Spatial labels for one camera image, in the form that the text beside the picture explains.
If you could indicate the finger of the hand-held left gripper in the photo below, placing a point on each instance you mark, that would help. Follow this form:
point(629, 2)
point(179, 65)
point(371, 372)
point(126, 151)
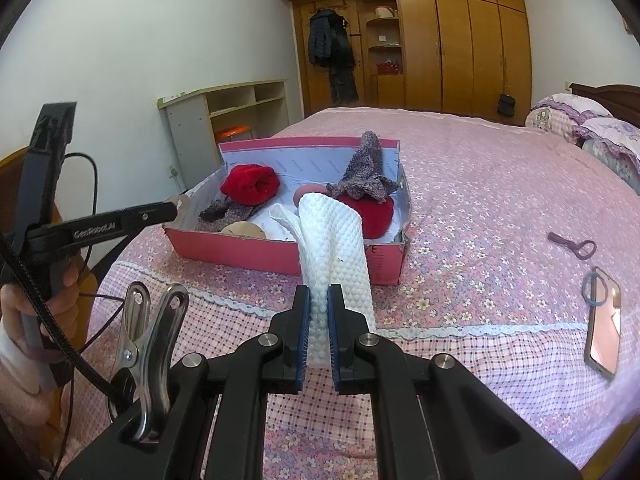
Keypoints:
point(160, 212)

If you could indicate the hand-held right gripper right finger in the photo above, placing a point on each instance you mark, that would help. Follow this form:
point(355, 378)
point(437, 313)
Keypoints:
point(334, 340)

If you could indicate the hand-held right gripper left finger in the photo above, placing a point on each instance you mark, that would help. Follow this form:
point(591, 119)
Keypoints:
point(302, 340)

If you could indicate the grey knit glove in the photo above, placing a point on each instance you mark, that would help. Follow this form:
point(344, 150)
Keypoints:
point(220, 210)
point(367, 170)

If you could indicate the white textured towel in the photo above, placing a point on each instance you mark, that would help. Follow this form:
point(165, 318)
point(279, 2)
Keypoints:
point(335, 260)

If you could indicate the pink cardboard box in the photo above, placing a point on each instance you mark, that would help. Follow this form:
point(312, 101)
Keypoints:
point(235, 260)

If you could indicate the red plush sock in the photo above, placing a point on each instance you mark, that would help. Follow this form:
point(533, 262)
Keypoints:
point(250, 185)
point(375, 215)

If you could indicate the person's left forearm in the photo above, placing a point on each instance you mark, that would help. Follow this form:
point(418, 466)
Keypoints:
point(20, 400)

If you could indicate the person's left hand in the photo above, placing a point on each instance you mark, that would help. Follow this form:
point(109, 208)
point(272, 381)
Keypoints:
point(67, 290)

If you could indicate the wooden bed footboard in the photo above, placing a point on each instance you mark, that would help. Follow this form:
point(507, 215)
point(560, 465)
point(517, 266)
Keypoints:
point(10, 167)

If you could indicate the white desk with shelves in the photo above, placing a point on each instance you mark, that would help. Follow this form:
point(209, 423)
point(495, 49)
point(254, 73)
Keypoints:
point(190, 130)

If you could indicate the orange stool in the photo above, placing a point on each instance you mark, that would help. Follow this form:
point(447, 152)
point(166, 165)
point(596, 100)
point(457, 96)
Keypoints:
point(232, 132)

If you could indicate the metal spring clip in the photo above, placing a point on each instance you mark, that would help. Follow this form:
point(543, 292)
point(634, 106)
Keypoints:
point(145, 360)

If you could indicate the pink floral bed sheet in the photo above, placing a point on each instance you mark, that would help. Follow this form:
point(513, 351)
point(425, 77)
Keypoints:
point(475, 185)

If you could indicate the grey hanging trousers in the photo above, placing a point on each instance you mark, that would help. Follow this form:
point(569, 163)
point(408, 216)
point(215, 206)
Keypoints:
point(342, 85)

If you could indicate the black hanging jacket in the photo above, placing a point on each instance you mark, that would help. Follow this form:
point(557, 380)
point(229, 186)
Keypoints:
point(325, 40)

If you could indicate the red box on shelf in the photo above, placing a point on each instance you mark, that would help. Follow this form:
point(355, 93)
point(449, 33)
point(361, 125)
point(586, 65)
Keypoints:
point(387, 67)

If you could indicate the smartphone in clear case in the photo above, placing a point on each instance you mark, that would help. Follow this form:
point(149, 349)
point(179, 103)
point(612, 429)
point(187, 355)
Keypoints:
point(605, 340)

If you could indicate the small black hanging bag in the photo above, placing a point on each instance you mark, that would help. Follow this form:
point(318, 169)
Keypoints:
point(506, 105)

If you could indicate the white pot on shelf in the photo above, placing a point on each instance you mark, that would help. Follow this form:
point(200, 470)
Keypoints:
point(385, 12)

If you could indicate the wooden wardrobe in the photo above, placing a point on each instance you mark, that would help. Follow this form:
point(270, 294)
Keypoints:
point(450, 50)

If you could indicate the purple frilled pillow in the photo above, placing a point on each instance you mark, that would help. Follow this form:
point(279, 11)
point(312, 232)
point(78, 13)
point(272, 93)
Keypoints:
point(565, 112)
point(615, 145)

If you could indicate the dark wooden headboard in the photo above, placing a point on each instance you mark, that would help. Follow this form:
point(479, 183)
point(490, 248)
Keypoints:
point(615, 95)

